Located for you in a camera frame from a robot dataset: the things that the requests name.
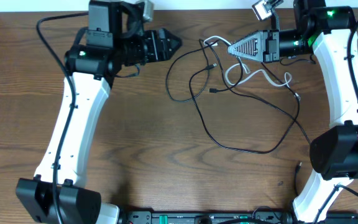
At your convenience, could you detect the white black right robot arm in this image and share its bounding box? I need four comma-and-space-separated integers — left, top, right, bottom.
228, 1, 358, 223

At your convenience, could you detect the black usb cable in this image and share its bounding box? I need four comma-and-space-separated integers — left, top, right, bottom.
188, 39, 301, 155

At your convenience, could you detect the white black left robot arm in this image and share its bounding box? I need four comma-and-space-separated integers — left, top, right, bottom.
16, 1, 182, 223

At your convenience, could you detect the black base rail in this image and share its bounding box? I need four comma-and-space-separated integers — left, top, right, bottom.
117, 210, 297, 224

